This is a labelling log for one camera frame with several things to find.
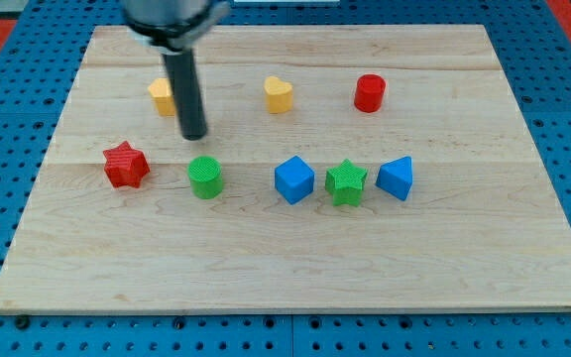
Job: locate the red cylinder block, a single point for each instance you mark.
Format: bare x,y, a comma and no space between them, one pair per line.
369,94

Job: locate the red star block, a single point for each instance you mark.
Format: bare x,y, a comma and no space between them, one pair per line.
125,166

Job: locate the blue triangular prism block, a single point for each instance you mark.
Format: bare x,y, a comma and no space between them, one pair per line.
396,177

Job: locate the green star block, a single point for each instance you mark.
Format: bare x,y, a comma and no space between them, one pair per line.
345,183

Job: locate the yellow pentagon block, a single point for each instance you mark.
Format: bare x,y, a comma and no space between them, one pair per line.
160,92

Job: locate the blue cube block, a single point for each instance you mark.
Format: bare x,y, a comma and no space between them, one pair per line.
294,179

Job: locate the yellow heart block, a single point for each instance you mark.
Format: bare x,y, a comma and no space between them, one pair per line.
278,95

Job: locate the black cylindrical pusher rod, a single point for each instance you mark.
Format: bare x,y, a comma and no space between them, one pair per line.
185,89

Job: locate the green cylinder block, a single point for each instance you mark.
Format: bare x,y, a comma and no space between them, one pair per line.
205,177

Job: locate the light wooden board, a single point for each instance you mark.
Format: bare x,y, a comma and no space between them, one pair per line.
481,230

